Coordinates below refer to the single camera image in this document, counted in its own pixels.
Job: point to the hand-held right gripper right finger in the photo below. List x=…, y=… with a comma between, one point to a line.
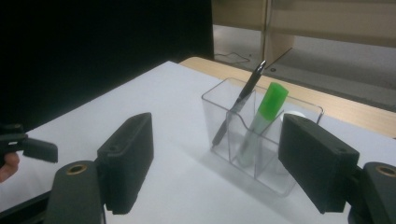
x=314, y=158

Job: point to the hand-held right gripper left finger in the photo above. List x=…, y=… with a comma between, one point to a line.
x=127, y=161

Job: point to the clear plastic pen organizer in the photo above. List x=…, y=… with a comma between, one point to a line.
x=267, y=174

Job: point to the green highlighter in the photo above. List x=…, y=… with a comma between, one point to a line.
x=272, y=102

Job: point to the black pen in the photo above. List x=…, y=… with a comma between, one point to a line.
x=246, y=90

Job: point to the light wooden table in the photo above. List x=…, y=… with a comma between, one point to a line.
x=342, y=109

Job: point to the black curtain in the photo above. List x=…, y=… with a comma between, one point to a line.
x=93, y=46

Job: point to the beige wooden shelf unit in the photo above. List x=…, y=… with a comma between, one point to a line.
x=277, y=43

